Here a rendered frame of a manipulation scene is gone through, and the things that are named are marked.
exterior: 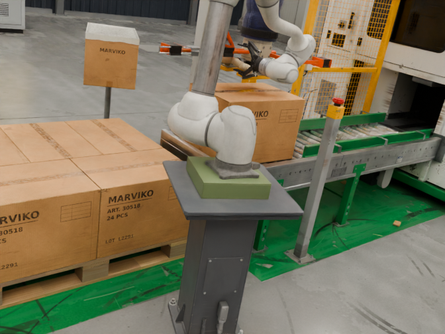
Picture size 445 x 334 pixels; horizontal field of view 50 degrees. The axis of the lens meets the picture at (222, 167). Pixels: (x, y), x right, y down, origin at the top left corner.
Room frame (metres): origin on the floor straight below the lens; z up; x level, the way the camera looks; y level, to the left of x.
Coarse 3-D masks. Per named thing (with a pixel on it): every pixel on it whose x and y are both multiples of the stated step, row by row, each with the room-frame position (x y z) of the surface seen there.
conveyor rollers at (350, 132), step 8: (344, 128) 3.97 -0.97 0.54; (352, 128) 4.02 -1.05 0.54; (360, 128) 4.06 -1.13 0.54; (368, 128) 4.11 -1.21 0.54; (376, 128) 4.15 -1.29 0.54; (384, 128) 4.19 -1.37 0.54; (304, 136) 3.49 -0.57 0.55; (312, 136) 3.54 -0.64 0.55; (320, 136) 3.59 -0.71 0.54; (336, 136) 3.69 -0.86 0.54; (344, 136) 3.74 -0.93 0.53; (352, 136) 3.72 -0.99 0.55; (360, 136) 3.76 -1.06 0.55; (368, 136) 3.80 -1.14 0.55; (296, 144) 3.28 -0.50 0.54; (304, 144) 3.34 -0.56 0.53; (296, 152) 3.07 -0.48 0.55; (280, 160) 2.89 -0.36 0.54
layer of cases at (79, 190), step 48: (0, 144) 2.38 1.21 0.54; (48, 144) 2.50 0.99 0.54; (96, 144) 2.62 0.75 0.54; (144, 144) 2.75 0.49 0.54; (0, 192) 1.86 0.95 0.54; (48, 192) 1.94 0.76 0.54; (96, 192) 2.04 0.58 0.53; (144, 192) 2.22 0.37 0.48; (0, 240) 1.75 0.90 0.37; (48, 240) 1.89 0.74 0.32; (96, 240) 2.05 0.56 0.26; (144, 240) 2.24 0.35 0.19
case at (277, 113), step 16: (224, 96) 2.66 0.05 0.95; (240, 96) 2.72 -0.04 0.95; (256, 96) 2.79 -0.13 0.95; (272, 96) 2.86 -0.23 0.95; (288, 96) 2.93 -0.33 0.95; (256, 112) 2.68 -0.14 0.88; (272, 112) 2.77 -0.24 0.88; (288, 112) 2.85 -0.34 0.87; (256, 128) 2.70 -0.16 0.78; (272, 128) 2.78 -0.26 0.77; (288, 128) 2.87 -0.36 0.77; (192, 144) 2.77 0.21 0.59; (256, 144) 2.72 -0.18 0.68; (272, 144) 2.80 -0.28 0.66; (288, 144) 2.89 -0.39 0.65; (256, 160) 2.73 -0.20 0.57; (272, 160) 2.82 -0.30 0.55
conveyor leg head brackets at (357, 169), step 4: (360, 164) 3.21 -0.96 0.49; (364, 164) 3.24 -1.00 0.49; (356, 168) 3.18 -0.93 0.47; (360, 168) 3.22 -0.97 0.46; (364, 168) 3.25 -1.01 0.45; (352, 172) 3.17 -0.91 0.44; (356, 172) 3.19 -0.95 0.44; (360, 172) 3.22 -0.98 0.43; (356, 176) 3.20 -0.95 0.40; (280, 180) 2.67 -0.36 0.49; (356, 180) 3.22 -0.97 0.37; (280, 184) 2.67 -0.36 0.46
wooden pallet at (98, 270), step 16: (176, 240) 2.38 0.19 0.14; (112, 256) 2.12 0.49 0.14; (144, 256) 2.34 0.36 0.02; (160, 256) 2.36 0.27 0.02; (176, 256) 2.39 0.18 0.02; (48, 272) 1.90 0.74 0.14; (80, 272) 2.03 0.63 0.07; (96, 272) 2.06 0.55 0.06; (112, 272) 2.14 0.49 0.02; (128, 272) 2.19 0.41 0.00; (0, 288) 1.75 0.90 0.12; (16, 288) 1.89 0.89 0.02; (32, 288) 1.91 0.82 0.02; (48, 288) 1.92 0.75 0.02; (64, 288) 1.95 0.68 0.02; (0, 304) 1.75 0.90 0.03; (16, 304) 1.80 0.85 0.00
